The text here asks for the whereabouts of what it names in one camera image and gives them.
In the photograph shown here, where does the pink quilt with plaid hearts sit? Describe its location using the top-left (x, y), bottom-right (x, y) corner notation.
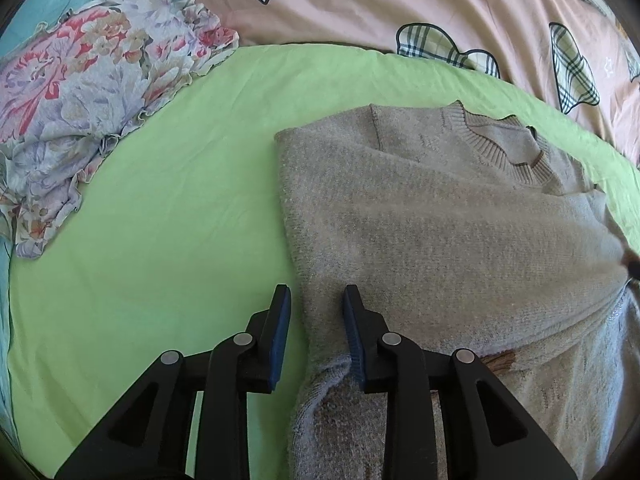
top-left (187, 0), bottom-right (640, 168)

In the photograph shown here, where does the grey knit sweater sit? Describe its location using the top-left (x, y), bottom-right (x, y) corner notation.
top-left (274, 101), bottom-right (640, 480)

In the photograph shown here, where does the floral ruffled pillowcase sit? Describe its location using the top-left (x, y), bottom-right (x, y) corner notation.
top-left (0, 0), bottom-right (240, 260)

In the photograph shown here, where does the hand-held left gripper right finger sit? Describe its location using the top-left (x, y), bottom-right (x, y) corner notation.
top-left (342, 284), bottom-right (579, 480)

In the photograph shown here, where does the green blanket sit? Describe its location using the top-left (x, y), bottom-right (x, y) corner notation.
top-left (7, 45), bottom-right (640, 480)

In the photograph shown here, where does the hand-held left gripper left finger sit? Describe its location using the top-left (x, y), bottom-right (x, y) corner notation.
top-left (54, 284), bottom-right (292, 480)

